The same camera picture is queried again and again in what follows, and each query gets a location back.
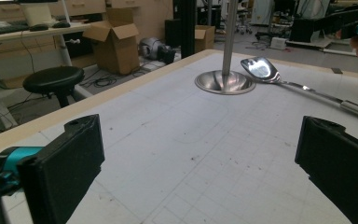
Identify grey round appliance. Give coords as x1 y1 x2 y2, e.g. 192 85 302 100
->
138 36 177 65

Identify small white floor box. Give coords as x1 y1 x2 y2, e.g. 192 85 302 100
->
269 36 288 50

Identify large open cardboard box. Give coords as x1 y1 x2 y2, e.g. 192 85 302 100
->
82 7 140 76

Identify black floor cables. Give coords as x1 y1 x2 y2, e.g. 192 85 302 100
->
85 74 119 89

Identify steel utensil stand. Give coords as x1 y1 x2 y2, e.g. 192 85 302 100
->
194 0 257 95

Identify small cardboard box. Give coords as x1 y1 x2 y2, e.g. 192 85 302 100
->
194 25 216 54

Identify black cabinet box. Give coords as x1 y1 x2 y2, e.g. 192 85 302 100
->
164 18 182 49

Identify black keyboard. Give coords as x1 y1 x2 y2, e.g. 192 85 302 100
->
0 21 30 38

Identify white grid mat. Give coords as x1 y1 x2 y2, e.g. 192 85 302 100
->
0 50 358 224

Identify black computer mouse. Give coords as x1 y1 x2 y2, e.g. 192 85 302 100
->
29 23 49 33
51 21 72 29

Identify black round stool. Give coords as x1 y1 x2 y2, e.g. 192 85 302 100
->
22 65 86 108

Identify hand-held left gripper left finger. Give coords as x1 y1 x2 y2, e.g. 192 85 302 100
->
17 114 105 224

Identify white desk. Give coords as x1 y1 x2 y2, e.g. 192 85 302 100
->
0 21 93 129

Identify office chair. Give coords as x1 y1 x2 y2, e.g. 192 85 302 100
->
235 8 254 35

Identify black frame post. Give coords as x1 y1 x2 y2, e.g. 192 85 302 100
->
180 0 198 60

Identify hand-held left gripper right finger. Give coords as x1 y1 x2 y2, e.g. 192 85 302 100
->
294 115 358 224

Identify steel spatula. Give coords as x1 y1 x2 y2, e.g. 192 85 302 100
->
240 56 358 125

